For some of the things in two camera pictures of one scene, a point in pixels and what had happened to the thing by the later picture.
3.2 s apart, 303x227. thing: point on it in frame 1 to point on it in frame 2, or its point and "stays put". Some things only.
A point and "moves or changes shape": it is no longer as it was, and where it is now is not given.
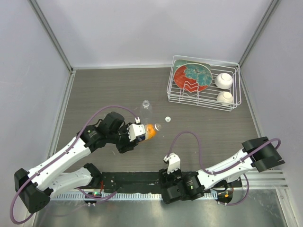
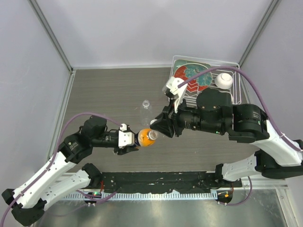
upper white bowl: x=223 y=81 stays put
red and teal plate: x=192 y=77 stays put
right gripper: x=164 y=178 to x=164 y=126
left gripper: x=127 y=145 to x=124 y=150
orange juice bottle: x=151 y=130 moves or changes shape
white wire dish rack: x=205 y=83 stays put
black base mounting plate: x=148 y=182 stays put
